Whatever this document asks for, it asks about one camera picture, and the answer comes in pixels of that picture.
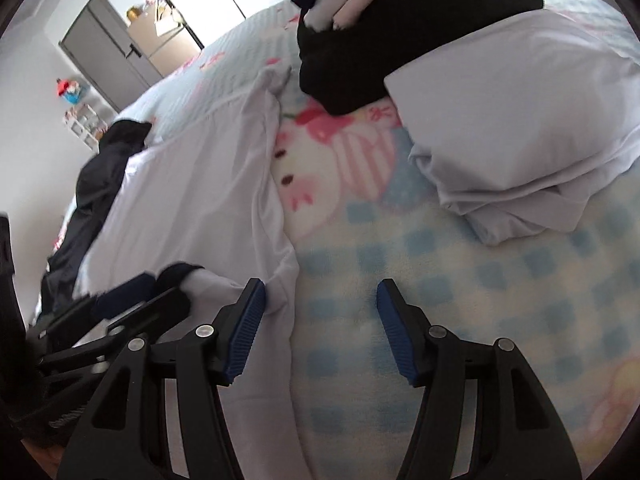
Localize grey door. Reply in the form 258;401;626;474
59;0;166;111

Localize white garment navy trim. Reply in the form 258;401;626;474
75;67;311;480
384;9;640;201

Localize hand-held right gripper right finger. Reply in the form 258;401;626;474
376;279;583;480

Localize bed with checkered cartoon blanket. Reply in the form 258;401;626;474
50;0;640;480

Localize red blue toy figure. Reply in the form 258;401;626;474
55;76;92;107

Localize white trinket shelf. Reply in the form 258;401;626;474
62;102;108;152

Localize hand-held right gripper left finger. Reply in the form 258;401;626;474
56;277;267;480

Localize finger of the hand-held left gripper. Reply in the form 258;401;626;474
40;287;190;373
30;272;157;348

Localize beige fridge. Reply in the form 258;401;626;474
126;7;203;78

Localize white satin garment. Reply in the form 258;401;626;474
409;145;613;247

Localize black folded garment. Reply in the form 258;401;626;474
296;0;544;117

